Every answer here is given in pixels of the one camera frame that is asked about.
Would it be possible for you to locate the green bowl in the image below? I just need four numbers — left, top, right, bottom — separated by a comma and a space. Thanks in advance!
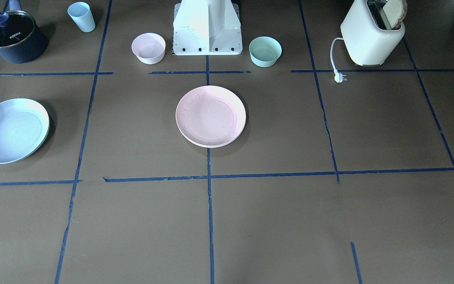
249, 36, 283, 67

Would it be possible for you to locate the white toaster power cable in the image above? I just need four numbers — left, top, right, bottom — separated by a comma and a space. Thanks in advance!
330, 37, 348, 83

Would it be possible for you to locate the pink bowl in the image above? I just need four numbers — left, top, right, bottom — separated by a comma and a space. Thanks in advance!
131, 33, 166, 65

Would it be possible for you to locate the light blue cup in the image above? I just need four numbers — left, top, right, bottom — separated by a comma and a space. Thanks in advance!
68, 2, 95, 33

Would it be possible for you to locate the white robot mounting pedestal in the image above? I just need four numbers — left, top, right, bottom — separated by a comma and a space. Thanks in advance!
172, 0, 243, 56

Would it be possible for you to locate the cream toaster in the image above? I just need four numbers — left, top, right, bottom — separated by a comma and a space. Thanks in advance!
340, 0, 405, 66

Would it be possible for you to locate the cream plate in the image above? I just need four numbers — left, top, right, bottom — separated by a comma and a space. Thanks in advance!
179, 127, 244, 148

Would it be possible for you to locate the blue plate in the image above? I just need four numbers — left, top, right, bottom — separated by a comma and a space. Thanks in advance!
0, 98, 50, 164

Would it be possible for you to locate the dark blue pot with lid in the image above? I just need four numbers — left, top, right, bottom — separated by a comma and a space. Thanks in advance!
0, 0, 49, 64

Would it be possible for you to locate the bread slice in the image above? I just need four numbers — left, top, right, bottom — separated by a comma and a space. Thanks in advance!
382, 0, 407, 30

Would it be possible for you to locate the pink plate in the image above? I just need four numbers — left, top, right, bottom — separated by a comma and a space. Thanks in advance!
175, 86, 247, 131

